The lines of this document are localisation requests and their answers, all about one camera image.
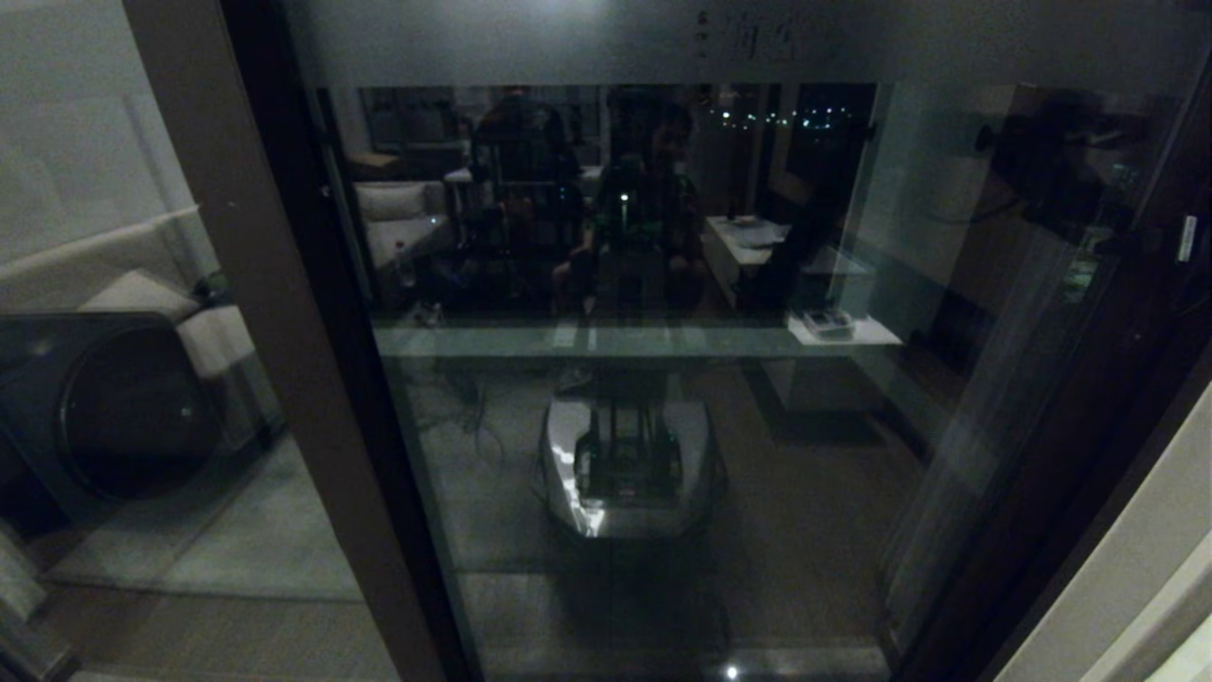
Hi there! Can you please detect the brown framed fixed glass panel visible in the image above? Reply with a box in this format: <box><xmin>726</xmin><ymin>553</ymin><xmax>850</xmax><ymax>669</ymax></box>
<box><xmin>0</xmin><ymin>0</ymin><xmax>455</xmax><ymax>682</ymax></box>

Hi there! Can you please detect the light grey sofa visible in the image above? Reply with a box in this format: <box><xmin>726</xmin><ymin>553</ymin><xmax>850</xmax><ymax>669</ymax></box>
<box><xmin>0</xmin><ymin>208</ymin><xmax>280</xmax><ymax>456</ymax></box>

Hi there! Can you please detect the brown framed sliding glass door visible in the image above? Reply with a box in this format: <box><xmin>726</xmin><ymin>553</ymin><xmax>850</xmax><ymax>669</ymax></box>
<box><xmin>275</xmin><ymin>0</ymin><xmax>1212</xmax><ymax>682</ymax></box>

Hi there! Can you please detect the grey rug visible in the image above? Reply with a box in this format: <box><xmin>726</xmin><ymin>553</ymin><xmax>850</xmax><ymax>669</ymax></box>
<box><xmin>47</xmin><ymin>431</ymin><xmax>365</xmax><ymax>604</ymax></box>

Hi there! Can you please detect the recessed door handle plate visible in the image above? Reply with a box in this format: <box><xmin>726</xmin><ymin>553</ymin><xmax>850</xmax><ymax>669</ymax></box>
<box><xmin>1127</xmin><ymin>175</ymin><xmax>1212</xmax><ymax>351</ymax></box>

